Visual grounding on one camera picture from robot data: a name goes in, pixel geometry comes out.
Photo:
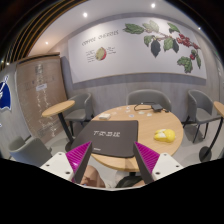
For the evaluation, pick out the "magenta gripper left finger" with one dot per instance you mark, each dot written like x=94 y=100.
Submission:
x=78 y=159

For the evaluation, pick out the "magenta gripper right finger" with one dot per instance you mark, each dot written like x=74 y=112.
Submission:
x=146 y=159

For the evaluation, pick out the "yellow computer mouse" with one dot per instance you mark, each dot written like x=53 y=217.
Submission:
x=165 y=135

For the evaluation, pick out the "round wooden table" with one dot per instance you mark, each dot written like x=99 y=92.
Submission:
x=148 y=123

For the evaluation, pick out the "grey chair front left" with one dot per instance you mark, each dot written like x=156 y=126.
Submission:
x=32 y=152

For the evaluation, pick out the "grey chair left back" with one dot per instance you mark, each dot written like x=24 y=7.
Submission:
x=82 y=110

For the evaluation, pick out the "white small box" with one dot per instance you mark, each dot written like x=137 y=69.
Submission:
x=104 y=116

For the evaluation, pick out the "black power adapter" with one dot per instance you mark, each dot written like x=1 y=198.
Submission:
x=157 y=107

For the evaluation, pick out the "small round side table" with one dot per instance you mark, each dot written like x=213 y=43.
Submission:
x=58 y=110

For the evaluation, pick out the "grey chair behind table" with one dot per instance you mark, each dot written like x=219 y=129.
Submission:
x=148 y=96

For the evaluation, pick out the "grey chair right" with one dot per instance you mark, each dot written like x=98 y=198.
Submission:
x=200 y=110

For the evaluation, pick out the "blue wall logo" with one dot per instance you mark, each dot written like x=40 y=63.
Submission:
x=5 y=95

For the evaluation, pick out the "coffee cherries wall poster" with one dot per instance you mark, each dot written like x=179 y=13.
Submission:
x=135 y=45

